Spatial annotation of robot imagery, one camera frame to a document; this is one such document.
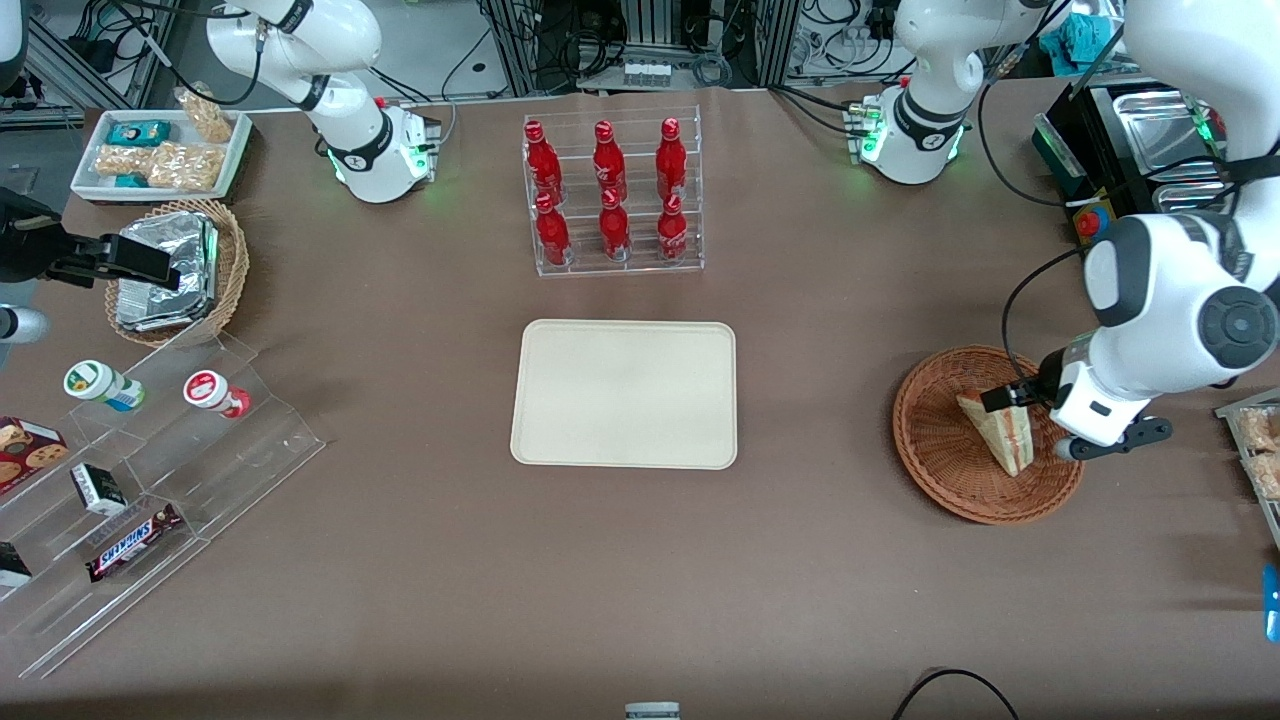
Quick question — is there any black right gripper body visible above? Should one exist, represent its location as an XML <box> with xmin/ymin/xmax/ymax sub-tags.
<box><xmin>0</xmin><ymin>188</ymin><xmax>67</xmax><ymax>285</ymax></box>

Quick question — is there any triangular sandwich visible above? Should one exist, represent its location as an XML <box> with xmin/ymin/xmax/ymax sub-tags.
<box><xmin>957</xmin><ymin>392</ymin><xmax>1051</xmax><ymax>478</ymax></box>

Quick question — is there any round brown wicker basket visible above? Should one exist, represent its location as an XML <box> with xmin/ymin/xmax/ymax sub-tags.
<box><xmin>893</xmin><ymin>345</ymin><xmax>1088</xmax><ymax>526</ymax></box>

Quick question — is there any light tan wicker basket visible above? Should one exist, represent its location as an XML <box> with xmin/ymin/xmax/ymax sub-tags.
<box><xmin>104</xmin><ymin>198</ymin><xmax>250</xmax><ymax>348</ymax></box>

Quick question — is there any grey metal snack tray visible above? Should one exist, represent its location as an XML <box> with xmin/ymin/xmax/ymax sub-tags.
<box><xmin>1215</xmin><ymin>388</ymin><xmax>1280</xmax><ymax>551</ymax></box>

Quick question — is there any white rectangular snack tray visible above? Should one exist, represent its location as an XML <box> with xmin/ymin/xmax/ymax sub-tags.
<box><xmin>70</xmin><ymin>108</ymin><xmax>253</xmax><ymax>201</ymax></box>

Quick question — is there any beige rectangular tray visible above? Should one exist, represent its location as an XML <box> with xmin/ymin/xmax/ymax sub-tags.
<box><xmin>510</xmin><ymin>319</ymin><xmax>739</xmax><ymax>470</ymax></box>

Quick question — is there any silver foil wrapped package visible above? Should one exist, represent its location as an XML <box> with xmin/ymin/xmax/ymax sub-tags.
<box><xmin>115</xmin><ymin>211</ymin><xmax>219</xmax><ymax>333</ymax></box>

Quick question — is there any clear bag of peanuts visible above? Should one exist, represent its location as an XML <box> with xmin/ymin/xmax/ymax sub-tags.
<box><xmin>95</xmin><ymin>145</ymin><xmax>151</xmax><ymax>179</ymax></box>
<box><xmin>175</xmin><ymin>85</ymin><xmax>233</xmax><ymax>144</ymax></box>
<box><xmin>148</xmin><ymin>143</ymin><xmax>223</xmax><ymax>193</ymax></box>

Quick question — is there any green capped yogurt bottle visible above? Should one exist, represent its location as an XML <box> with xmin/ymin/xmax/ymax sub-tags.
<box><xmin>63</xmin><ymin>360</ymin><xmax>146</xmax><ymax>413</ymax></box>

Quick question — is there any teal snack box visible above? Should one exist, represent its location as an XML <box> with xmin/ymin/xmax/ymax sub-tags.
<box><xmin>107</xmin><ymin>120</ymin><xmax>173</xmax><ymax>148</ymax></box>

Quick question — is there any red capped yogurt bottle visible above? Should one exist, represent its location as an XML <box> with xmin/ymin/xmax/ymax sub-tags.
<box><xmin>183</xmin><ymin>370</ymin><xmax>252</xmax><ymax>419</ymax></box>

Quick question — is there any red cookie box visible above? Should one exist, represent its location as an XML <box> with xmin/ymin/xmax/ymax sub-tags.
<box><xmin>0</xmin><ymin>416</ymin><xmax>69</xmax><ymax>496</ymax></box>

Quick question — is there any clear acrylic stepped shelf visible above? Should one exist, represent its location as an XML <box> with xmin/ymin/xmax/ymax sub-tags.
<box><xmin>0</xmin><ymin>330</ymin><xmax>328</xmax><ymax>681</ymax></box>

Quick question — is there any small black white carton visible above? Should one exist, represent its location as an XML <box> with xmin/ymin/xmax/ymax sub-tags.
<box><xmin>70</xmin><ymin>463</ymin><xmax>128</xmax><ymax>517</ymax></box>

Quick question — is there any steel warmer pan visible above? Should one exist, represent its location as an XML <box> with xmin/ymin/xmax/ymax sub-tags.
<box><xmin>1158</xmin><ymin>183</ymin><xmax>1251</xmax><ymax>217</ymax></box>
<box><xmin>1112</xmin><ymin>85</ymin><xmax>1213</xmax><ymax>163</ymax></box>

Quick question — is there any black food warmer case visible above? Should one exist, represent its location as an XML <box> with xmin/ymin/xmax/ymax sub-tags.
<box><xmin>1032</xmin><ymin>75</ymin><xmax>1280</xmax><ymax>251</ymax></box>

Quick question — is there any brown Snickers bar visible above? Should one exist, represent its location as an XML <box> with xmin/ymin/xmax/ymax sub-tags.
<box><xmin>85</xmin><ymin>503</ymin><xmax>184</xmax><ymax>584</ymax></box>

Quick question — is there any teal cloth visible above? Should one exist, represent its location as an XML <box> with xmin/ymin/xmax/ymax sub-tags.
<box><xmin>1040</xmin><ymin>10</ymin><xmax>1126</xmax><ymax>66</ymax></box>

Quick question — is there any red cola bottle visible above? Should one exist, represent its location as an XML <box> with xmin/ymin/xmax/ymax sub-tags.
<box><xmin>525</xmin><ymin>120</ymin><xmax>563</xmax><ymax>206</ymax></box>
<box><xmin>598</xmin><ymin>188</ymin><xmax>632</xmax><ymax>263</ymax></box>
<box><xmin>655</xmin><ymin>118</ymin><xmax>689</xmax><ymax>201</ymax></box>
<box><xmin>592</xmin><ymin>120</ymin><xmax>628</xmax><ymax>201</ymax></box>
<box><xmin>534</xmin><ymin>192</ymin><xmax>573</xmax><ymax>267</ymax></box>
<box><xmin>656</xmin><ymin>193</ymin><xmax>690</xmax><ymax>263</ymax></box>

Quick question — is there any clear acrylic bottle rack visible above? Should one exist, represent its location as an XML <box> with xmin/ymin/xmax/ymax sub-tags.
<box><xmin>521</xmin><ymin>105</ymin><xmax>706</xmax><ymax>279</ymax></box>

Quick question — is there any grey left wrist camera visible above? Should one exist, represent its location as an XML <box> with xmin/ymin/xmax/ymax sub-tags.
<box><xmin>1053</xmin><ymin>418</ymin><xmax>1173</xmax><ymax>463</ymax></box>

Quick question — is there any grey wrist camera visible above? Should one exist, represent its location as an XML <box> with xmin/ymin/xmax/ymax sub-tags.
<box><xmin>0</xmin><ymin>305</ymin><xmax>49</xmax><ymax>346</ymax></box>
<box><xmin>1053</xmin><ymin>418</ymin><xmax>1173</xmax><ymax>463</ymax></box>

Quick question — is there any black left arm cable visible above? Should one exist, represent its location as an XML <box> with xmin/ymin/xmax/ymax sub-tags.
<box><xmin>1000</xmin><ymin>245</ymin><xmax>1091</xmax><ymax>388</ymax></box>

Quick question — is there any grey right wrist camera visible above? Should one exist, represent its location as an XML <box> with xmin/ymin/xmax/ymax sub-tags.
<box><xmin>0</xmin><ymin>305</ymin><xmax>49</xmax><ymax>346</ymax></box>

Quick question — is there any aluminium frame rail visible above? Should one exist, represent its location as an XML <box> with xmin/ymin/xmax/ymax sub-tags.
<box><xmin>25</xmin><ymin>15</ymin><xmax>166</xmax><ymax>111</ymax></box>

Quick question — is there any black looped cable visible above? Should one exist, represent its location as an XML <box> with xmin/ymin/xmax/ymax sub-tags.
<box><xmin>893</xmin><ymin>668</ymin><xmax>1019</xmax><ymax>720</ymax></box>

